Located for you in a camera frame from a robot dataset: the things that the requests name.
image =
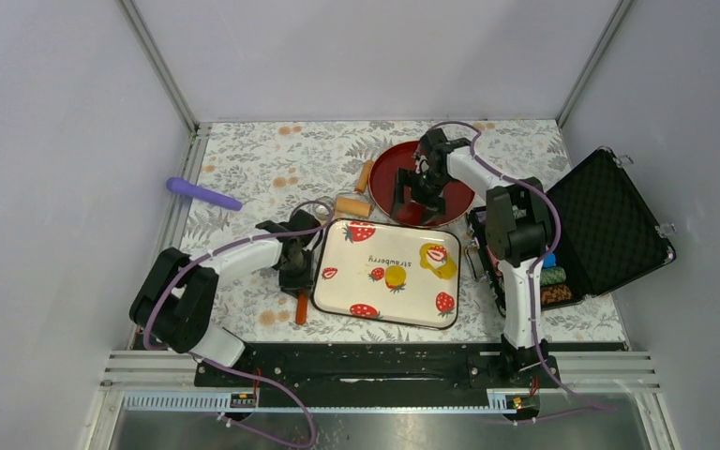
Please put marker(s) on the strawberry print tray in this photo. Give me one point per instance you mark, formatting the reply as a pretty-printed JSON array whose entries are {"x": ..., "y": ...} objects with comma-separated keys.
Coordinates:
[{"x": 350, "y": 275}]

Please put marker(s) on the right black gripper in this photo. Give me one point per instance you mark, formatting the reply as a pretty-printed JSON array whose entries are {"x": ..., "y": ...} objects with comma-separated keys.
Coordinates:
[{"x": 406, "y": 178}]

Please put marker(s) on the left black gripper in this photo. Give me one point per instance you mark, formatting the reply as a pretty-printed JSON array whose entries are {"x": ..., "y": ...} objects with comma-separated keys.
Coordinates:
[{"x": 302, "y": 283}]

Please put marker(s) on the red round plate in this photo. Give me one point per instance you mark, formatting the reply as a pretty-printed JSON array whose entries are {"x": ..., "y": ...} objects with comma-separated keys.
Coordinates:
[{"x": 458, "y": 197}]

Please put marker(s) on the blue chip in case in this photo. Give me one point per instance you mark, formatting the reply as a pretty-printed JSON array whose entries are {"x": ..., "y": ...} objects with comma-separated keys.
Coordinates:
[{"x": 550, "y": 261}]

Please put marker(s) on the orange handle metal scraper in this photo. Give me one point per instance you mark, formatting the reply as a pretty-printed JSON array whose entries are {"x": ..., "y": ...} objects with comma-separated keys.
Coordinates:
[{"x": 301, "y": 311}]

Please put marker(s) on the purple handle tool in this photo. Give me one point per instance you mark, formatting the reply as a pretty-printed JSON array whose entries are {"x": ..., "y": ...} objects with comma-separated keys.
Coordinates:
[{"x": 181, "y": 186}]

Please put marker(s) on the wooden dough roller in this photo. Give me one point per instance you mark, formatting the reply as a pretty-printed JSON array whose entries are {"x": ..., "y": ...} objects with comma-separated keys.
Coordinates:
[{"x": 355, "y": 202}]

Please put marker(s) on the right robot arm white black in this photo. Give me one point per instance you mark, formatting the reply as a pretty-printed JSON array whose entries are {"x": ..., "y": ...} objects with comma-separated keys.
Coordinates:
[{"x": 522, "y": 228}]

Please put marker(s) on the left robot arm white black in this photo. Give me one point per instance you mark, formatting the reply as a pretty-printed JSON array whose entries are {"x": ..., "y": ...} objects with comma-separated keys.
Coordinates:
[{"x": 173, "y": 307}]

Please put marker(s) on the floral table mat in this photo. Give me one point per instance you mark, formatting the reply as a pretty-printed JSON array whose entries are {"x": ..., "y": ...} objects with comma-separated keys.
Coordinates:
[{"x": 273, "y": 166}]

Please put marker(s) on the yellow dough lump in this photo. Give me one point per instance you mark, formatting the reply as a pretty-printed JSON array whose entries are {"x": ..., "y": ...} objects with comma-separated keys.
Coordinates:
[{"x": 395, "y": 278}]

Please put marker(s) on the metal ring cutter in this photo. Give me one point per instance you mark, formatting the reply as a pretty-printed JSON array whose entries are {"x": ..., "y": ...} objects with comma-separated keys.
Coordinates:
[{"x": 323, "y": 208}]

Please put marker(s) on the yellow dough scrap strip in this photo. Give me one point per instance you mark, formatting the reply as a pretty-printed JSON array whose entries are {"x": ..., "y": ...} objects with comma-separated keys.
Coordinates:
[{"x": 437, "y": 259}]

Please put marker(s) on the black foam-lined case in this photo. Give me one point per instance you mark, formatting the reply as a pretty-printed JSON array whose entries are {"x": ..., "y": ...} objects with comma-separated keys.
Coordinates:
[{"x": 609, "y": 236}]

